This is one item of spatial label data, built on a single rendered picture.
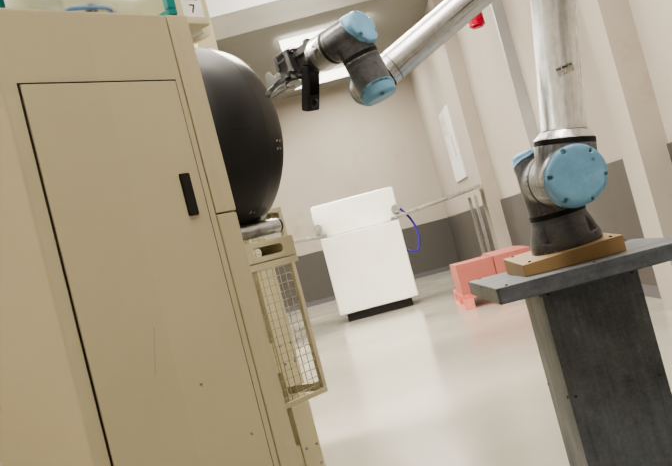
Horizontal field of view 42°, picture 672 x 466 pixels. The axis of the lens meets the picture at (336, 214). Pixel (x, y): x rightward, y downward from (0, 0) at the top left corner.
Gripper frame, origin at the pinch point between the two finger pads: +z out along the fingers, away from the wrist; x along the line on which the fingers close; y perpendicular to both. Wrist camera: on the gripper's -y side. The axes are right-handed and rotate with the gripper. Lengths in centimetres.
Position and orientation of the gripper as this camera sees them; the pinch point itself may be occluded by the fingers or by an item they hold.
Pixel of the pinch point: (270, 97)
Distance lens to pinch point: 237.0
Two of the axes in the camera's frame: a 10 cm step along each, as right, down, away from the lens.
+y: -3.4, -9.3, 1.2
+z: -6.9, 3.4, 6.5
